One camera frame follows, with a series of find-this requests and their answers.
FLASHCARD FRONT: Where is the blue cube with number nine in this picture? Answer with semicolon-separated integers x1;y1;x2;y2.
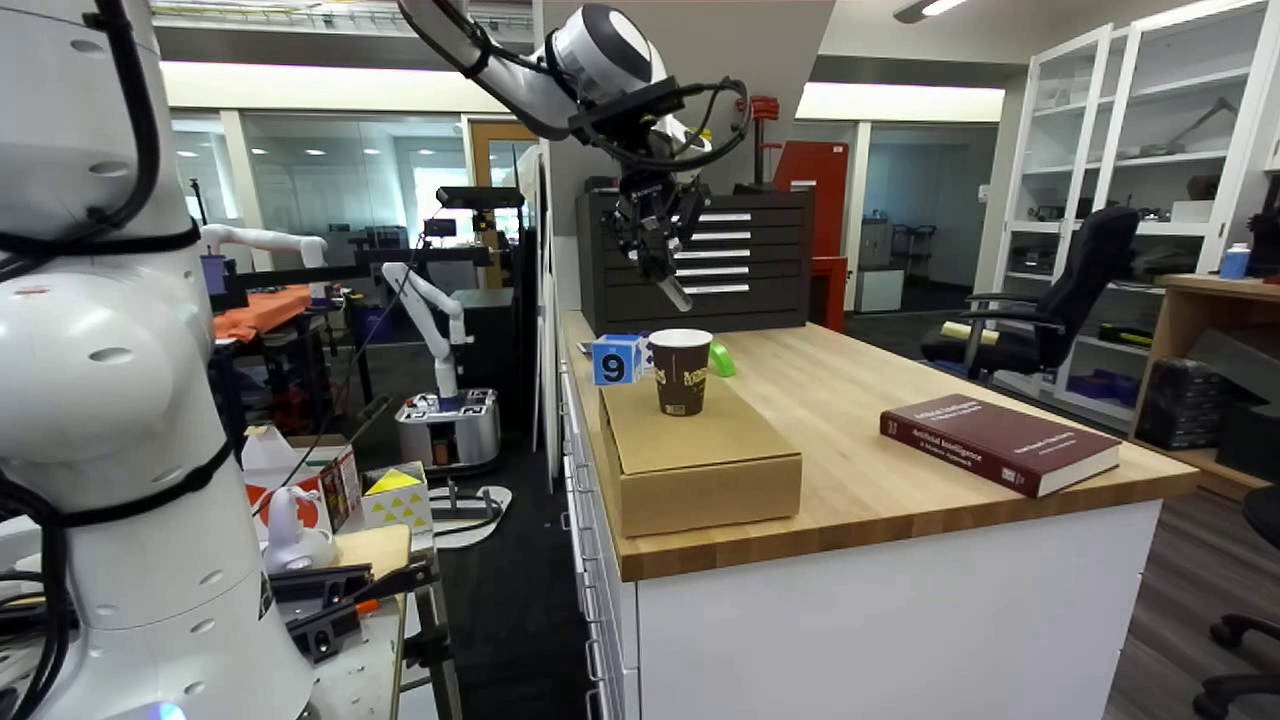
584;332;649;391

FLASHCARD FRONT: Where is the black swivel chair base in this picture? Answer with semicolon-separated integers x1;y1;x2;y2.
1189;482;1280;720

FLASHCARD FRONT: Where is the white open shelving unit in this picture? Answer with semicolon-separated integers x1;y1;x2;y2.
996;0;1280;297

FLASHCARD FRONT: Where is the wooden side desk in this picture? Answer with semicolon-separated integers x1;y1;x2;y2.
1133;269;1280;498

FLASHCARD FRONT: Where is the orange cloth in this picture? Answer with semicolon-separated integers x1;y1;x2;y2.
207;280;319;353

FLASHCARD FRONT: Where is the red metal cabinet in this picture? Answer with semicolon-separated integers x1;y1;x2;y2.
773;137;850;337

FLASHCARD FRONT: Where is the yellow white cube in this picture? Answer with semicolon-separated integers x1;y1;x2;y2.
356;460;438;538

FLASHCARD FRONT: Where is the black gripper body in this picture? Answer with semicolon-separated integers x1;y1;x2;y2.
610;137;713;241

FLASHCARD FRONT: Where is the dark grey drawer cabinet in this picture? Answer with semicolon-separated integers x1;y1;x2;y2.
577;180;821;337

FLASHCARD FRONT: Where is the red white carton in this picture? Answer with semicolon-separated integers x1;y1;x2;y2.
245;435;366;570

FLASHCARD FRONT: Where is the black office chair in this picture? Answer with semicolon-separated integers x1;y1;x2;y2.
916;201;1146;384

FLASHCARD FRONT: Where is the dark red hardcover book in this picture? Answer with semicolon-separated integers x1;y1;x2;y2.
875;391;1127;504

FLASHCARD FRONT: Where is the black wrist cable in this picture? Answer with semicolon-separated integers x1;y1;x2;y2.
570;73;753;184

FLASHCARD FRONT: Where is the brown paper coffee cup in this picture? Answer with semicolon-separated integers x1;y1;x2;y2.
644;325;718;419

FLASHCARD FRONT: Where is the white robot body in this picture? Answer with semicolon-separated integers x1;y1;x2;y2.
0;0;257;720

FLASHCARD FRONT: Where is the flat brown cardboard box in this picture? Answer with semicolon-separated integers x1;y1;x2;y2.
594;376;807;543

